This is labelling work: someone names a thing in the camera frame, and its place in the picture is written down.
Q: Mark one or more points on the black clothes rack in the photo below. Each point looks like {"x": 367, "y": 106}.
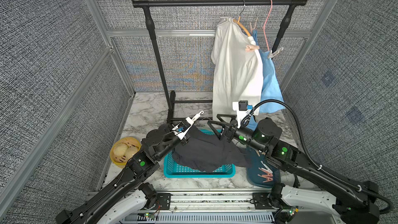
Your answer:
{"x": 150, "y": 26}

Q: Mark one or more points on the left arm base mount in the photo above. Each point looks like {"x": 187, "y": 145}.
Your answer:
{"x": 162, "y": 202}

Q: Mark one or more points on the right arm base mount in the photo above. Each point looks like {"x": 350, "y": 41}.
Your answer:
{"x": 261, "y": 201}

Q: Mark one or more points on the beige clothespin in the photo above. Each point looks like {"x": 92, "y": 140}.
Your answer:
{"x": 274, "y": 54}

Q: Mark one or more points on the light blue t-shirt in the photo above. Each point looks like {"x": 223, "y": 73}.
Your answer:
{"x": 260, "y": 78}

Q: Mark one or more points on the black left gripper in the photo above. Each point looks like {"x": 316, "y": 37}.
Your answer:
{"x": 183, "y": 142}

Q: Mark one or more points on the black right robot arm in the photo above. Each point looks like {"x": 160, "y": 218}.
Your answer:
{"x": 344, "y": 203}

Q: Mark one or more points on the dark teal clothespin tray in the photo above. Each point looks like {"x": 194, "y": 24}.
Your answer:
{"x": 251, "y": 172}

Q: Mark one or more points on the pile of pastel clothespins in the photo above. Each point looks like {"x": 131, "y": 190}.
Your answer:
{"x": 266, "y": 173}

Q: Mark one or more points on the white clothespin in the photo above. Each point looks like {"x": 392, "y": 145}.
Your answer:
{"x": 197, "y": 116}

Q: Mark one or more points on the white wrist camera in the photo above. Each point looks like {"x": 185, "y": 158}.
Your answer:
{"x": 243, "y": 113}
{"x": 182, "y": 128}

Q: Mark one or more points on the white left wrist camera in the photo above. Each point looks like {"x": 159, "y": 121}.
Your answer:
{"x": 182, "y": 128}

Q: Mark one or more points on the white t-shirt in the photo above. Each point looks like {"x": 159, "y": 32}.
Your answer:
{"x": 228, "y": 56}

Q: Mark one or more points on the yellow bamboo steamer basket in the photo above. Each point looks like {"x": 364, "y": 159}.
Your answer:
{"x": 123, "y": 150}

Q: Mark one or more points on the pink clothes hanger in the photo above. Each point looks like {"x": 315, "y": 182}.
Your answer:
{"x": 265, "y": 24}

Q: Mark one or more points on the dark grey garment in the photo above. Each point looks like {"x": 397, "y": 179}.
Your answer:
{"x": 206, "y": 153}

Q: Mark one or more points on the teal plastic basket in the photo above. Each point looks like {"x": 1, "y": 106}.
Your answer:
{"x": 174, "y": 170}

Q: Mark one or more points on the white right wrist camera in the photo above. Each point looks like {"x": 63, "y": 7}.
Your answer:
{"x": 243, "y": 113}

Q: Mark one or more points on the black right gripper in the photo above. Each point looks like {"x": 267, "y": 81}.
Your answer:
{"x": 232, "y": 128}

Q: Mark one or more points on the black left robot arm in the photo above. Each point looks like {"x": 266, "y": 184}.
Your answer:
{"x": 155, "y": 146}

